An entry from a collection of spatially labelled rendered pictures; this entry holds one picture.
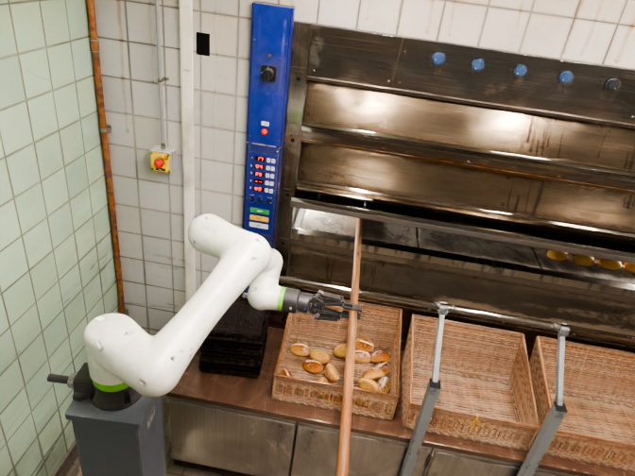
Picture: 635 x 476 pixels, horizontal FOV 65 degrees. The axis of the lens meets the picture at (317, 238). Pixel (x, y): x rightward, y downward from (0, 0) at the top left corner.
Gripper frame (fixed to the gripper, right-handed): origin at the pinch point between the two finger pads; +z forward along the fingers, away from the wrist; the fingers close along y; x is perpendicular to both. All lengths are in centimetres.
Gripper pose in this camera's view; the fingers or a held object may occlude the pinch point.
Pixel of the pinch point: (351, 311)
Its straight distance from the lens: 190.0
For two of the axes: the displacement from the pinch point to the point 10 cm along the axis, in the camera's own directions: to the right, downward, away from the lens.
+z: 9.9, 1.6, -0.4
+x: -1.2, 4.9, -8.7
